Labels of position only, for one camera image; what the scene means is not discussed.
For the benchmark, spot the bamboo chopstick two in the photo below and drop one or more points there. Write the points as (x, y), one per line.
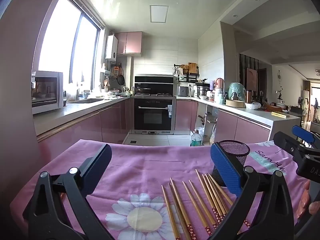
(179, 214)

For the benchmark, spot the bamboo chopstick eight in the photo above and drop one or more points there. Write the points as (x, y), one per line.
(219, 200)

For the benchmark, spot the black mesh utensil holder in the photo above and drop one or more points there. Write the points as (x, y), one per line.
(229, 157)

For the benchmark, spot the wooden round tray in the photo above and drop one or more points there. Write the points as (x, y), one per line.
(235, 103)

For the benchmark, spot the pink upper cabinet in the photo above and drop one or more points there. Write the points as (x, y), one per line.
(129, 43)

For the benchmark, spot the bamboo chopstick nine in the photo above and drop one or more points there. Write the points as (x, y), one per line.
(219, 188)

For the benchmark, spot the bamboo chopstick five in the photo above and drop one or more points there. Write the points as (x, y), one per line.
(204, 207)

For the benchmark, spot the teal covered appliance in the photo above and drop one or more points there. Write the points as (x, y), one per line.
(237, 91)

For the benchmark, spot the white microwave oven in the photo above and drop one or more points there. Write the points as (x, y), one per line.
(46, 91)

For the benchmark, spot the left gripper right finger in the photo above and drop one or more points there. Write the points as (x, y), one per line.
(274, 216)

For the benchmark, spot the bamboo chopstick three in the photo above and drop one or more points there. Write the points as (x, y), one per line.
(183, 211)

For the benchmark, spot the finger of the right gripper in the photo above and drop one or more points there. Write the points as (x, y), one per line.
(294, 147)
(303, 134)

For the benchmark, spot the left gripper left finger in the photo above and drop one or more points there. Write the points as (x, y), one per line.
(59, 209)

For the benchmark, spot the pink floral tablecloth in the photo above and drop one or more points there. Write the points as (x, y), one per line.
(129, 199)

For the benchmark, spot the bamboo chopstick four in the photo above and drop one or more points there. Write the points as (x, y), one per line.
(198, 210)

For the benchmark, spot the bamboo chopstick seven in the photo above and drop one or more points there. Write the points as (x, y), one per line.
(212, 196)

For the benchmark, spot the bamboo chopstick six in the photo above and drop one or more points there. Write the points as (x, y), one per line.
(211, 198)

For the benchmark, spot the right hand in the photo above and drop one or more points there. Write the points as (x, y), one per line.
(305, 203)

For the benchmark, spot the kitchen window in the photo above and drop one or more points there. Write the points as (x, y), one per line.
(70, 45)

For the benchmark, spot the green oil bottle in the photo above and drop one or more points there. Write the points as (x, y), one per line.
(196, 139)

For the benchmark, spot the white water heater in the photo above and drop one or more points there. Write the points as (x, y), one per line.
(111, 48)

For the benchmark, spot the black wall shelf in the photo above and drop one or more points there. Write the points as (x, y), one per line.
(188, 73)

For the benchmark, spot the black frying pan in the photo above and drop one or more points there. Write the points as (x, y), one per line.
(120, 77)

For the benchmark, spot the pink kettle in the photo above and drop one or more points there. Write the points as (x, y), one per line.
(219, 83)

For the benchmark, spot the black built-in oven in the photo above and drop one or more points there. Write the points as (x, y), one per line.
(153, 114)

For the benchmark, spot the white plastic bag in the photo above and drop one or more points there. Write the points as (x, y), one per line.
(253, 105)

